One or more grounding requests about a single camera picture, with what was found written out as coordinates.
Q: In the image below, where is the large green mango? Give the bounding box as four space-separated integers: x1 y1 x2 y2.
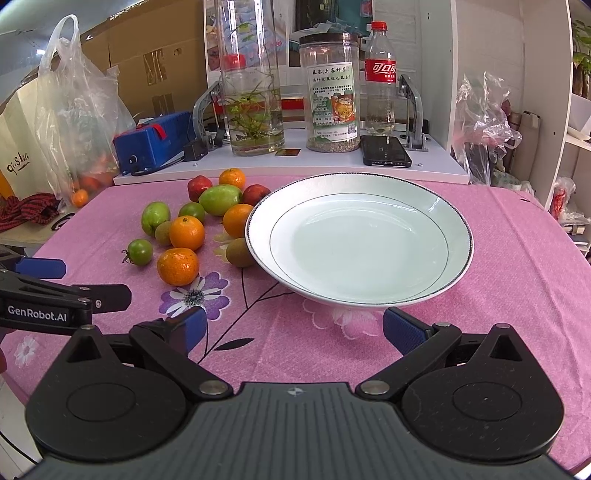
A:
198 184 242 217

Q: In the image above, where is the small round green fruit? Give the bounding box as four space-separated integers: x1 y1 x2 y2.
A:
177 202 205 223

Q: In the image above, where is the orange tangerine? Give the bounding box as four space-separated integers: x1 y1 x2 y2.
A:
218 168 246 190
156 248 199 287
222 203 253 239
169 215 205 251

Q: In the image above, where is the red capped clear bottle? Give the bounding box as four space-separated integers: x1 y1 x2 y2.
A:
221 53 246 71

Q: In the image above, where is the beige paper shopping bag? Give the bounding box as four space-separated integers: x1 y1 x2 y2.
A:
0 80 53 199

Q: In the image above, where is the cardboard box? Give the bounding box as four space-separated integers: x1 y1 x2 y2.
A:
81 0 207 119

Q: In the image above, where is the white shelf unit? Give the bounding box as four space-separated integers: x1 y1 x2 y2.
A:
417 0 591 218

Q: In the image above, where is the pink floral tablecloth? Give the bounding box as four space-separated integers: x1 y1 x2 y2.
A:
0 173 591 476

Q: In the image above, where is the green jujube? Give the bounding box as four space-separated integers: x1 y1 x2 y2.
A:
141 201 170 237

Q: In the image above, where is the red black knitted cloth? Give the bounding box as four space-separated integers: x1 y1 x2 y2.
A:
0 193 61 232

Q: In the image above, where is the small brown kiwi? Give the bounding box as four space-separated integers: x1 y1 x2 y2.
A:
154 221 171 247

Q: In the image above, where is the black adapter block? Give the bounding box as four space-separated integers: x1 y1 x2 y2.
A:
183 139 209 162

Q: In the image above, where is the white ceramic plate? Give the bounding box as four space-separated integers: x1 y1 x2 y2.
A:
245 172 474 309

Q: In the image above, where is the cola plastic bottle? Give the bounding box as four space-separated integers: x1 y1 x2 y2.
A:
365 21 398 136

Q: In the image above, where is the small green tomato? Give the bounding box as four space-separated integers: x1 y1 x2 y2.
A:
122 239 153 267

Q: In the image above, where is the tall glass plant vase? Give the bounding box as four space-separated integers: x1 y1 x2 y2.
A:
215 0 284 156

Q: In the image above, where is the white base board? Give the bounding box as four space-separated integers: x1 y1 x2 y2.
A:
114 129 469 185

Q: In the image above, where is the clear plastic labelled jar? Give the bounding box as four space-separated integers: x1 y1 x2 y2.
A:
300 33 361 153

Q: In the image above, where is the crumpled clear plastic bag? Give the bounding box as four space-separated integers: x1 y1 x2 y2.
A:
452 71 523 186

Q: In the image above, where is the blue power box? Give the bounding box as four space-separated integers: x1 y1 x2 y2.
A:
113 111 197 175

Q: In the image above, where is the gold sticker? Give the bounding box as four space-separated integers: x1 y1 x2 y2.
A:
276 148 301 157

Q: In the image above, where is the red apple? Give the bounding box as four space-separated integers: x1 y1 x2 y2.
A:
242 184 270 206
187 175 213 202

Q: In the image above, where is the clear bag with fruit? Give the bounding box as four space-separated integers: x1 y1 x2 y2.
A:
34 14 135 208

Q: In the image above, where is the black smartphone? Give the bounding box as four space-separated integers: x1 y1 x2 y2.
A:
360 135 412 168

